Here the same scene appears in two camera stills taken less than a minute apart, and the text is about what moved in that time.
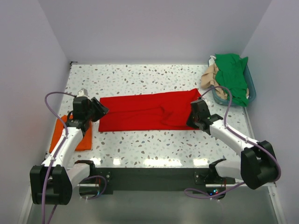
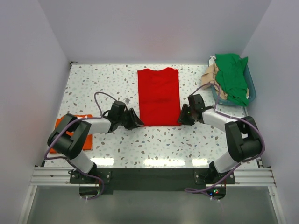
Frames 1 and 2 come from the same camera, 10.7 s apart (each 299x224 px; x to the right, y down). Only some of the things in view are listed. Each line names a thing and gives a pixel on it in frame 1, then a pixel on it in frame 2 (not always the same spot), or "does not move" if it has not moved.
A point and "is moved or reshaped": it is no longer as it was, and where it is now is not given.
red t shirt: [168, 111] is moved or reshaped
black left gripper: [100, 109] → [134, 121]
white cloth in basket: [211, 60] does not move
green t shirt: [231, 74] does not move
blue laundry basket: [251, 84] does not move
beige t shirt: [208, 79] does not move
